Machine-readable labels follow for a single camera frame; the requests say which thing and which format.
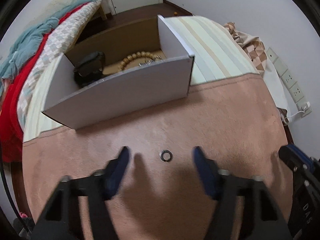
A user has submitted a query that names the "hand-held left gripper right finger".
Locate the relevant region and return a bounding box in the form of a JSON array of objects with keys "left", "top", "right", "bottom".
[{"left": 192, "top": 146, "right": 293, "bottom": 240}]

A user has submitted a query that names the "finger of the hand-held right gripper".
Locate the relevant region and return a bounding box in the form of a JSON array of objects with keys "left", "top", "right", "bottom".
[
  {"left": 278, "top": 146, "right": 306, "bottom": 180},
  {"left": 287, "top": 144, "right": 320, "bottom": 173}
]

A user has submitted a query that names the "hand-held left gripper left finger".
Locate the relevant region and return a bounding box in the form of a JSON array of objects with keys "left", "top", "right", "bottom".
[{"left": 32, "top": 145, "right": 130, "bottom": 240}]

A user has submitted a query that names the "white cardboard box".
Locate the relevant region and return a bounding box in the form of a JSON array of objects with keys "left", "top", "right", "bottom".
[{"left": 41, "top": 14, "right": 195, "bottom": 130}]

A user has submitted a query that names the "black smart band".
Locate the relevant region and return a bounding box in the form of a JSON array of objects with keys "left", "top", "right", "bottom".
[{"left": 73, "top": 51, "right": 106, "bottom": 88}]

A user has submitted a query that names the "wooden bead bracelet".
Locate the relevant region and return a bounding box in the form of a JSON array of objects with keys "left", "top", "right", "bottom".
[{"left": 117, "top": 51, "right": 153, "bottom": 72}]

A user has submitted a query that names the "white charger plug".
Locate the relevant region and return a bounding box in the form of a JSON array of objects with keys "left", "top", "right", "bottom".
[{"left": 298, "top": 101, "right": 312, "bottom": 118}]

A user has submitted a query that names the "white cloth with red print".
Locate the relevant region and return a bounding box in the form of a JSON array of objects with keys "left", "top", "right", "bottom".
[{"left": 260, "top": 55, "right": 292, "bottom": 123}]

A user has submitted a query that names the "brown checkered cloth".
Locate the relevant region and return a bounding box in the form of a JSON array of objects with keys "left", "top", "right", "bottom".
[{"left": 223, "top": 22, "right": 267, "bottom": 72}]

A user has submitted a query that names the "grey white checkered sheet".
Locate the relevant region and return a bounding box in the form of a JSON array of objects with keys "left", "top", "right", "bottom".
[{"left": 16, "top": 1, "right": 102, "bottom": 130}]

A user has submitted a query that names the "teal duvet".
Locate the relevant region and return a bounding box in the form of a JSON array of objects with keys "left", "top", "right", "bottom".
[{"left": 0, "top": 0, "right": 102, "bottom": 80}]

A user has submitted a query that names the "white cable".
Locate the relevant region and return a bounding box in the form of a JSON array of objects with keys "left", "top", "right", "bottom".
[{"left": 281, "top": 109, "right": 305, "bottom": 125}]

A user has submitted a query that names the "light wooden bed frame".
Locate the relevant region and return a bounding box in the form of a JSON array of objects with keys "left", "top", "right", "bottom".
[{"left": 96, "top": 0, "right": 108, "bottom": 20}]

